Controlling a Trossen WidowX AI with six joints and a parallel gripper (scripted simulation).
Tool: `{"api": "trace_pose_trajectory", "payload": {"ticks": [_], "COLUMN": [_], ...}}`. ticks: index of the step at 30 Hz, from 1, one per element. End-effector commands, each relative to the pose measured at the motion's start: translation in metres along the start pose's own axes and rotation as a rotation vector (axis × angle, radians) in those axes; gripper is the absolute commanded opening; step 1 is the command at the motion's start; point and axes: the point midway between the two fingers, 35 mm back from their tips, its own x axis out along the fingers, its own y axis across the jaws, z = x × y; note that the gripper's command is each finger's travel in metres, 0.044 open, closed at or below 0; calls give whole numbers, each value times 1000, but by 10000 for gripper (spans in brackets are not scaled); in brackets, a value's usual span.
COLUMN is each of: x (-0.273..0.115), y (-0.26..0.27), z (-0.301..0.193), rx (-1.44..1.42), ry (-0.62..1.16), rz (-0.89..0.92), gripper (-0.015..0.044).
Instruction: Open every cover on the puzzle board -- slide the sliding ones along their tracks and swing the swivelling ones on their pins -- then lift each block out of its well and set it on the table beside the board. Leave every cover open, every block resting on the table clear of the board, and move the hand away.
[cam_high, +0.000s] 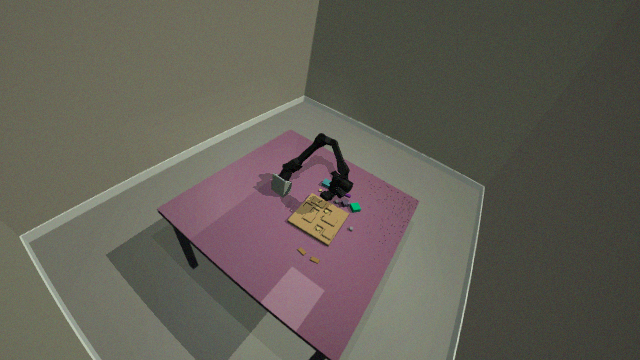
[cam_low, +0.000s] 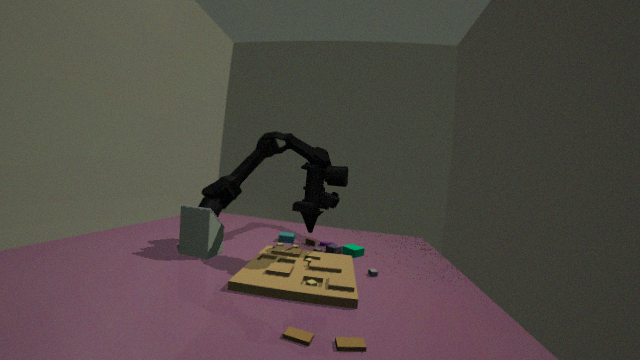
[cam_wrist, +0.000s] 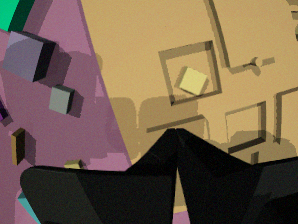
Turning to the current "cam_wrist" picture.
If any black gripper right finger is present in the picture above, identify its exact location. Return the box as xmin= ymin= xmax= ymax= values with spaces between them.
xmin=176 ymin=128 xmax=298 ymax=224

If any teal block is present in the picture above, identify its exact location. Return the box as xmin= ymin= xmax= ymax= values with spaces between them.
xmin=17 ymin=192 xmax=40 ymax=224

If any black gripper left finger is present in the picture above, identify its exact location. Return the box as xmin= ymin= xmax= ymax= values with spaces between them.
xmin=20 ymin=128 xmax=178 ymax=224

